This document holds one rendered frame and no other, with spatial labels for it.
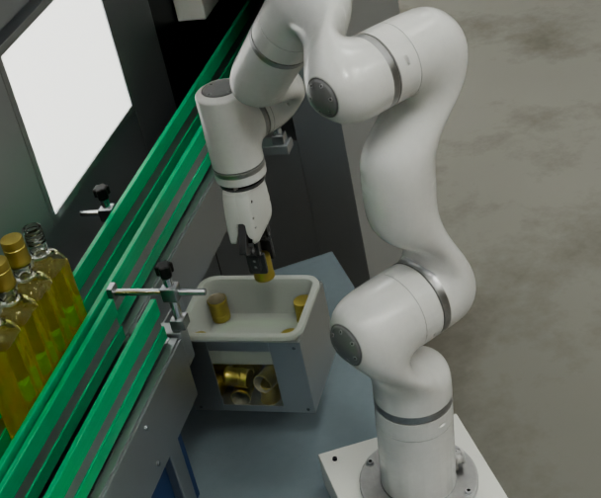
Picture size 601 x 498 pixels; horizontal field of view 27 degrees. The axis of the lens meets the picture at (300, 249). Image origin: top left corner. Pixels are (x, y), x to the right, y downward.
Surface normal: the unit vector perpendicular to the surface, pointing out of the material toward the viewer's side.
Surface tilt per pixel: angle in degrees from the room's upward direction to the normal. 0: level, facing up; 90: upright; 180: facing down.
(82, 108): 90
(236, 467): 0
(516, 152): 0
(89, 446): 90
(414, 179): 90
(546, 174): 0
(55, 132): 90
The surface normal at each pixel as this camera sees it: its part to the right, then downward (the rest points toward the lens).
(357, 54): 0.14, -0.55
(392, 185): -0.18, 0.57
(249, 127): 0.80, 0.21
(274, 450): -0.18, -0.82
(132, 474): 0.96, -0.01
